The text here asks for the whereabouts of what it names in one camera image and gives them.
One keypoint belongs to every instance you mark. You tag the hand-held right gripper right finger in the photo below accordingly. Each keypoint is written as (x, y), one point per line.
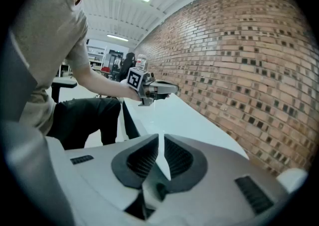
(197, 167)

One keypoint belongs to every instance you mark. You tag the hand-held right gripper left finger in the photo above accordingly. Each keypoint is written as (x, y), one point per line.
(117, 170)

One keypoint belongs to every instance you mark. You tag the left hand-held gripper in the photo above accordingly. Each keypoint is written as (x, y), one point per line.
(135, 78)

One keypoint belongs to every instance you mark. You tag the person's left forearm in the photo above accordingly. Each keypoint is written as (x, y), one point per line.
(99, 83)

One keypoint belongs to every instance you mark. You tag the clear plastic water bottle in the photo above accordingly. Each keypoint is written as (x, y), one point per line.
(141, 62)

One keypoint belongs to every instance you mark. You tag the person's right leg black trousers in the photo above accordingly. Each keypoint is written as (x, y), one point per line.
(82, 118)

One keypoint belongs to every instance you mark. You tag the white storage shelf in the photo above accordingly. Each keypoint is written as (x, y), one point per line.
(96, 57)

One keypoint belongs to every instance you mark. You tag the black office chair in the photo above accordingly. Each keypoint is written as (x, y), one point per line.
(63, 83)

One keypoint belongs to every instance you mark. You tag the person's beige shirt torso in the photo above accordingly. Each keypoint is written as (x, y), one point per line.
(49, 33)

